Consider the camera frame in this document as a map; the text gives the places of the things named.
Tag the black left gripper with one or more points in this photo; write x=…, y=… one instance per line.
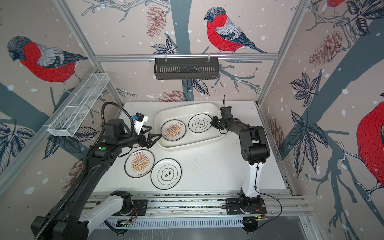
x=149, y=143

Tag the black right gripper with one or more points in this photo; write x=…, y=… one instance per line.
x=215, y=122

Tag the white flower plate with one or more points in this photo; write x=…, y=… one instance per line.
x=200, y=123
x=166, y=174

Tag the orange sunburst plate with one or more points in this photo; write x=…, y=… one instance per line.
x=173, y=130
x=139, y=163

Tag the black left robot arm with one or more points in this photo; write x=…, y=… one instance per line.
x=63, y=220

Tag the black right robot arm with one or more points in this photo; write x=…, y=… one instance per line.
x=255, y=150

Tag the aluminium front rail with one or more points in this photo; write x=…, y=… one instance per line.
x=209, y=205

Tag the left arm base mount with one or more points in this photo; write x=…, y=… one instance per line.
x=135, y=208

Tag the black hanging wire basket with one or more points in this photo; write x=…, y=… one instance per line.
x=186, y=69

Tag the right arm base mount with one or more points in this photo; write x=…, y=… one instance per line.
x=233, y=207

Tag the white mesh wall shelf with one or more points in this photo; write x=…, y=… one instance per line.
x=74, y=113

